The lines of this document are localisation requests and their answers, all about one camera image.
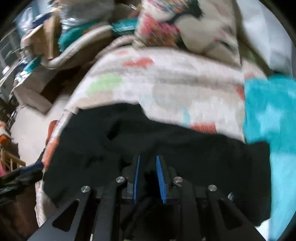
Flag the teal star fleece blanket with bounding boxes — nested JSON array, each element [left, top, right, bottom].
[[243, 74, 295, 240]]

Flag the beige padded cushion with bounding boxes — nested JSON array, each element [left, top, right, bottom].
[[41, 25, 113, 71]]

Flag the brown cardboard box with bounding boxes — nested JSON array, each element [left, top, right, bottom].
[[21, 15, 62, 60]]

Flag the patterned quilted bedspread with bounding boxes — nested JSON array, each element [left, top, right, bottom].
[[35, 37, 264, 225]]

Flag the teal tissue pack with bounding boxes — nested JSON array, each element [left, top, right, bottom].
[[111, 18, 138, 37]]

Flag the teal folded cloth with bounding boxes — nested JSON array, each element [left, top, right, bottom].
[[58, 21, 98, 52]]

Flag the clear plastic bag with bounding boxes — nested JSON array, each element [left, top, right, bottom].
[[59, 0, 115, 32]]

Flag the floral woman print pillow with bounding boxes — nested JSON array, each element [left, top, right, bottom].
[[133, 1, 241, 67]]

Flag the black pants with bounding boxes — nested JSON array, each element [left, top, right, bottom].
[[43, 103, 271, 225]]

